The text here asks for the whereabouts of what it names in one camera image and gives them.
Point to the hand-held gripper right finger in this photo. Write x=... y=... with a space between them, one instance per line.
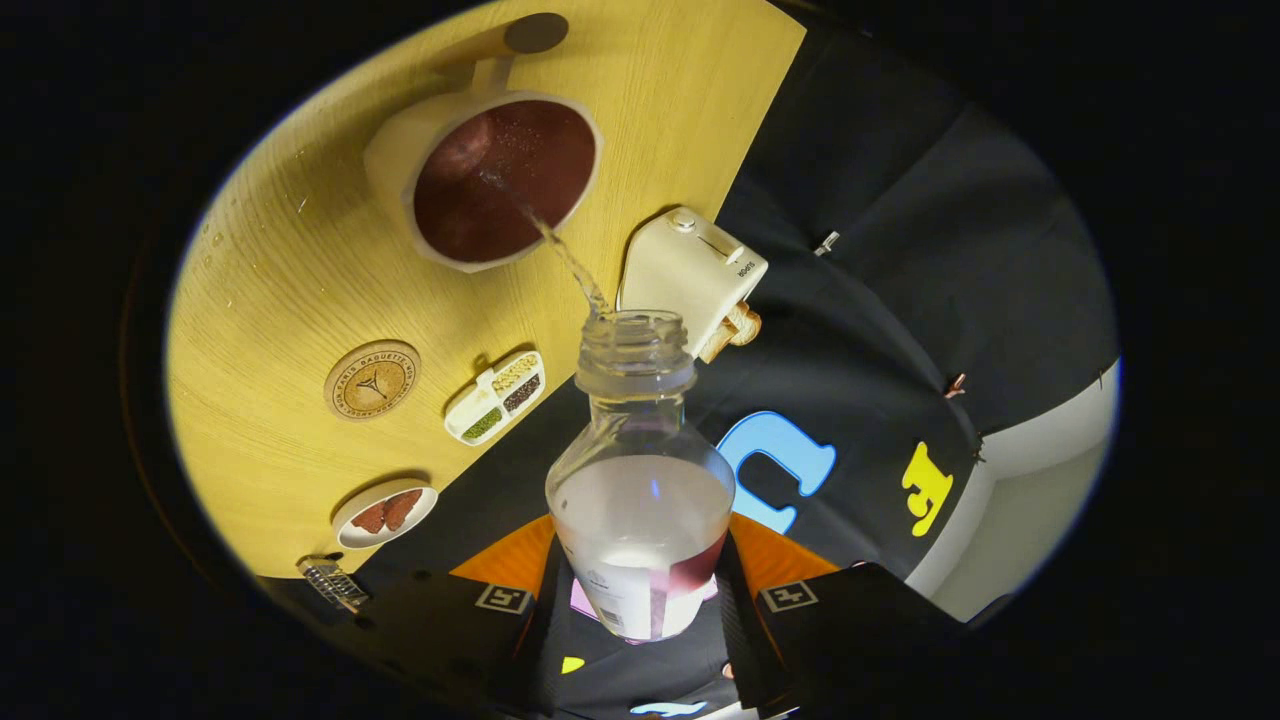
x=742 y=640

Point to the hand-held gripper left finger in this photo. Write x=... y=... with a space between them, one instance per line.
x=545 y=640

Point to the clear plastic juice bottle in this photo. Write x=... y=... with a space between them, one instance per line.
x=640 y=520

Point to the round wooden coaster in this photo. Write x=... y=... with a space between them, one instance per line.
x=372 y=380

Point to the brown meat patty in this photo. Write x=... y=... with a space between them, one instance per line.
x=403 y=508
x=368 y=518

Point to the white round plate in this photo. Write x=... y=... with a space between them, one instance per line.
x=350 y=535

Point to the white divided spice dish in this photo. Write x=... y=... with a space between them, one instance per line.
x=495 y=398

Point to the toast slice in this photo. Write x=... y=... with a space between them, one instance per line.
x=715 y=345
x=745 y=325

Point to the copper clip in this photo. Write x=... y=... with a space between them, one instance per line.
x=956 y=385

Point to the black backdrop cloth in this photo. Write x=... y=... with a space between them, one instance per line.
x=880 y=300

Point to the cream toaster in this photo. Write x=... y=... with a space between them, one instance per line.
x=685 y=270

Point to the silver metal clip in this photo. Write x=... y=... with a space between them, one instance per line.
x=827 y=243

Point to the wooden table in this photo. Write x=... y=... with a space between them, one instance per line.
x=300 y=300

